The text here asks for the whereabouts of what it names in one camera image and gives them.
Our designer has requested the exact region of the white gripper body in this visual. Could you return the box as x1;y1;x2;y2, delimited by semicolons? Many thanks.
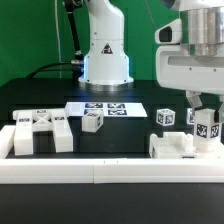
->
156;45;224;94

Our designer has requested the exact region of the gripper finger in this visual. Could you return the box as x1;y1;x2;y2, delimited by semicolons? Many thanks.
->
218;95;224;124
186;91;202;114

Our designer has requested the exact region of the white chair seat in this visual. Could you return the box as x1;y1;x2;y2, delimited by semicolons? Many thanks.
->
149;132;199;159

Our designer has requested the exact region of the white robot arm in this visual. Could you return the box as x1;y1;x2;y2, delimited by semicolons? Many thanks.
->
79;0;224;123

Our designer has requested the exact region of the white tagged cube far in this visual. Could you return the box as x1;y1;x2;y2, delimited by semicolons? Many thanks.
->
186;108;194;125

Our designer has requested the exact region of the white tagged cube nut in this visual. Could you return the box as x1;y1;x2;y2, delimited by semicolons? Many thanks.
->
156;108;175;126

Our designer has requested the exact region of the white U-shaped fence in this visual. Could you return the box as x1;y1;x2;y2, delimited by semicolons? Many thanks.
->
0;125;224;184

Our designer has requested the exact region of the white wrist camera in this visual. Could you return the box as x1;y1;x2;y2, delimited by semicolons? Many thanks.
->
155;19;182;45

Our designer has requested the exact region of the white marker base plate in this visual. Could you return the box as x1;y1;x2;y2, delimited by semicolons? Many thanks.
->
65;102;147;117

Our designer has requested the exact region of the black cable bundle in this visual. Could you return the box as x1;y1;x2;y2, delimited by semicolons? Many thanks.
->
26;0;86;79

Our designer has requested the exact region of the white chair back frame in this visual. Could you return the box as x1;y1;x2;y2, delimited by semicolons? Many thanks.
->
13;108;73;156

